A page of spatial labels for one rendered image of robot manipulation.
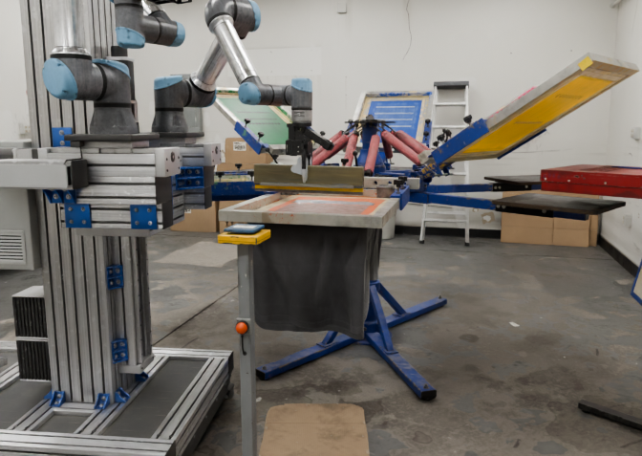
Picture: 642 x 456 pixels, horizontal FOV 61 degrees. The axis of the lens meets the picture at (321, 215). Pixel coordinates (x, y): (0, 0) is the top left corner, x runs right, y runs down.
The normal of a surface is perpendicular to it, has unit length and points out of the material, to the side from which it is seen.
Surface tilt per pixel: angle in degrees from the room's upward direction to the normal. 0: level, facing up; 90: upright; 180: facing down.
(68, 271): 90
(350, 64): 90
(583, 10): 90
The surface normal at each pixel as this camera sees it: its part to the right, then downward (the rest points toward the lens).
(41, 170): -0.11, 0.16
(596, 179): -0.71, 0.13
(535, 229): -0.25, -0.10
